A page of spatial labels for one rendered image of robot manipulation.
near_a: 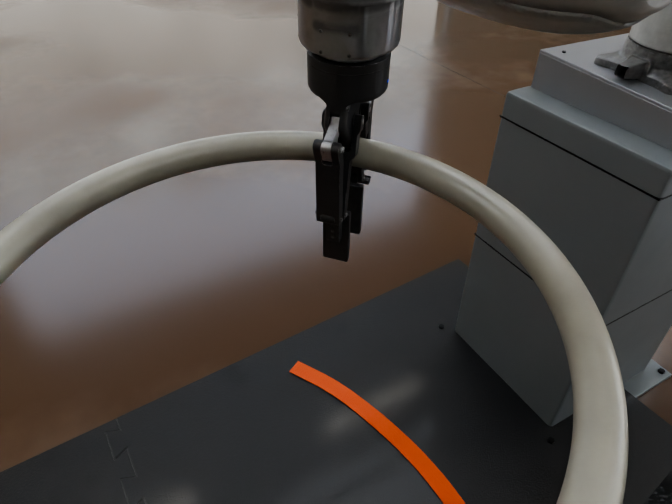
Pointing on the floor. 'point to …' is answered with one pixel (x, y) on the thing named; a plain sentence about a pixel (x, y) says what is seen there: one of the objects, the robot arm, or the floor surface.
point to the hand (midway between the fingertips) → (343, 222)
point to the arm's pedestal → (573, 248)
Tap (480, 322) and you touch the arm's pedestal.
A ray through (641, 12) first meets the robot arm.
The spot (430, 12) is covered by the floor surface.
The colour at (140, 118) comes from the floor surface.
